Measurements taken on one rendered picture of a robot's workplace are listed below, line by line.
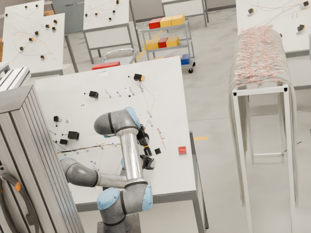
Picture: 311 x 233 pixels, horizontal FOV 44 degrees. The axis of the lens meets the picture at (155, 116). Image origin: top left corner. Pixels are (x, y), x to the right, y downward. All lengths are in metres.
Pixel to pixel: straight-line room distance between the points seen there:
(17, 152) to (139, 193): 0.69
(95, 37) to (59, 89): 6.52
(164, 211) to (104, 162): 0.55
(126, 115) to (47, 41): 4.95
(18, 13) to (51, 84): 8.02
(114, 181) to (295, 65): 3.52
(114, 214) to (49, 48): 5.13
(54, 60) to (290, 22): 3.71
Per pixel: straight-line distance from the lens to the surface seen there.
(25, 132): 1.30
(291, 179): 2.89
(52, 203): 1.43
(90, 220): 2.93
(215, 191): 4.05
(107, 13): 9.58
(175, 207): 2.76
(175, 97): 2.81
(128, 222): 1.94
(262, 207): 3.81
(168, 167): 2.67
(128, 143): 1.91
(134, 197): 1.82
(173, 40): 7.41
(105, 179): 2.12
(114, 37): 9.40
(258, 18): 5.36
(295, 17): 5.35
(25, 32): 7.14
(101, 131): 2.00
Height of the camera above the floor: 2.41
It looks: 24 degrees down
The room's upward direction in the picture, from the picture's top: 12 degrees counter-clockwise
